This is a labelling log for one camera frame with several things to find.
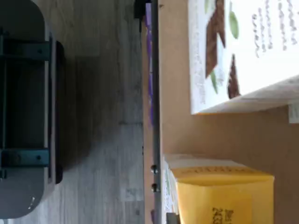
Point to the black metal shelf beam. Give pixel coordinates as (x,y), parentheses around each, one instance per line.
(156,93)

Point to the thin grey cart panel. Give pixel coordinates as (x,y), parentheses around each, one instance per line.
(51,105)

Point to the black cart bumper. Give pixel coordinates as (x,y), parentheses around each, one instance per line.
(59,105)

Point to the white Sweet Thins box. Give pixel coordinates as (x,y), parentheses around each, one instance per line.
(245,58)

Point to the white yellow almond bars box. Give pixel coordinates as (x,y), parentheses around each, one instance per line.
(222,196)

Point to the grey robot base cart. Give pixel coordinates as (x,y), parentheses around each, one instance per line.
(21,16)

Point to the teal metal bracket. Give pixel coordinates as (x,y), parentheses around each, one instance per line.
(28,50)
(25,157)

